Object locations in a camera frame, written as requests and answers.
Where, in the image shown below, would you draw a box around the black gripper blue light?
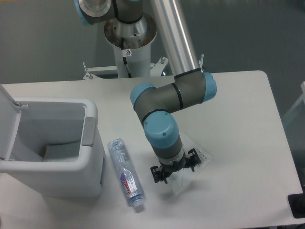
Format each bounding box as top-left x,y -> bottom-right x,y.
150,148 -> 201,184

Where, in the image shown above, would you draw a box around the white plastic wrapper bag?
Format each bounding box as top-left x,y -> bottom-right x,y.
167,132 -> 212,195

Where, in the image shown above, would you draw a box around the crushed clear plastic water bottle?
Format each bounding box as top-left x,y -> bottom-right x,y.
107,138 -> 144,213

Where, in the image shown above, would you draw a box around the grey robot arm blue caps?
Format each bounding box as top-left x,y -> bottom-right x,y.
74,0 -> 217,182

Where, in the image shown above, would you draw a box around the white open trash can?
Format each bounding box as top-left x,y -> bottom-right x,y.
0,88 -> 105,197

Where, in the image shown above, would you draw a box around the black device at table edge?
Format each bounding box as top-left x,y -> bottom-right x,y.
288,193 -> 305,219

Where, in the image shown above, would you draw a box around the glass white furniture at right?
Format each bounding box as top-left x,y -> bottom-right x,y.
282,82 -> 305,127

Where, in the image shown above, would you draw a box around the white pedestal base frame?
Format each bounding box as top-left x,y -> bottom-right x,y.
83,57 -> 171,80

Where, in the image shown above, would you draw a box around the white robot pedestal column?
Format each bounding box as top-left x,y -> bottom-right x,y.
104,13 -> 157,78

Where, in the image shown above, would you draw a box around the black cable on pedestal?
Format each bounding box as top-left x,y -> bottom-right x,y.
120,37 -> 133,78

